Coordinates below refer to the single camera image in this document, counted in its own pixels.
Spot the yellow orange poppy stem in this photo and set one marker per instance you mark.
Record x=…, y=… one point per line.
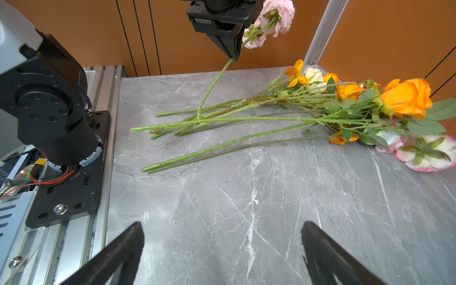
x=294, y=77

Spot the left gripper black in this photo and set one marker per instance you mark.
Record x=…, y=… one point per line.
x=224, y=28

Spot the pink white lisianthus stem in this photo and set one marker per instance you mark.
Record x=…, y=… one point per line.
x=419, y=143

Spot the green circuit board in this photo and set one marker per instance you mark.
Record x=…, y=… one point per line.
x=25, y=178

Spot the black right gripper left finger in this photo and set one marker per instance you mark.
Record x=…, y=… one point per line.
x=116, y=264

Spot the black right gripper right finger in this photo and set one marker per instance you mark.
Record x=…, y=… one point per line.
x=330, y=264

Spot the aluminium corner post left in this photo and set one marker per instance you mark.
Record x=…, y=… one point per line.
x=326, y=27

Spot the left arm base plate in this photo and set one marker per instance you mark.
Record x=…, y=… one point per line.
x=79, y=195

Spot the white rose flower stem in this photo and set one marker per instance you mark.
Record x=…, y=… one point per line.
x=284, y=96

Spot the pink ranunculus flower stem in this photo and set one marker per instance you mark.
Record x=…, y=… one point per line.
x=275, y=17

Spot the orange rose flower stem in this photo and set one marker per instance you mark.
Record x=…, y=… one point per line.
x=398, y=103

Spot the aluminium front rail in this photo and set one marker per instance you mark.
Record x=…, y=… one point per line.
x=49, y=234

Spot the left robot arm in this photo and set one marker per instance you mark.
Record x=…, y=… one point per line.
x=46, y=89

